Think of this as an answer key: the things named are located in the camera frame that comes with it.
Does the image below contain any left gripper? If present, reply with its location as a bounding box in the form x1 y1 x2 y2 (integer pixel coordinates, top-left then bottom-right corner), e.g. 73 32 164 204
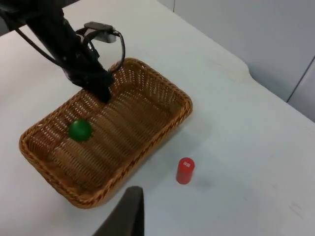
62 55 115 104

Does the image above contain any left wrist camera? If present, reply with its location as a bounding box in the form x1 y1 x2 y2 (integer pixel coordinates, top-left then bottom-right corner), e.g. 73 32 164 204
83 22 118 43

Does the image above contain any red cylinder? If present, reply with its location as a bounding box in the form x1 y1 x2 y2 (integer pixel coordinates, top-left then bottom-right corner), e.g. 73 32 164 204
175 157 196 185

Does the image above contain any pale brown wicker basket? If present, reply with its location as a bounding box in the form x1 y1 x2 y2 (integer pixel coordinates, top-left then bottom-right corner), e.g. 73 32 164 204
19 58 193 209

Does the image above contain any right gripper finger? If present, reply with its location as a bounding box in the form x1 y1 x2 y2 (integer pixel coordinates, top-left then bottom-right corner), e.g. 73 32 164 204
92 186 145 236

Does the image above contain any green ball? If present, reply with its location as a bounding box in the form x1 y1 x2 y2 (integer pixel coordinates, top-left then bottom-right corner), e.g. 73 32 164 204
68 119 93 143

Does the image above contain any black cable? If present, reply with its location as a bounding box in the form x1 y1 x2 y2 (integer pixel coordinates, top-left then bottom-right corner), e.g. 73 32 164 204
107 29 126 73
15 27 65 67

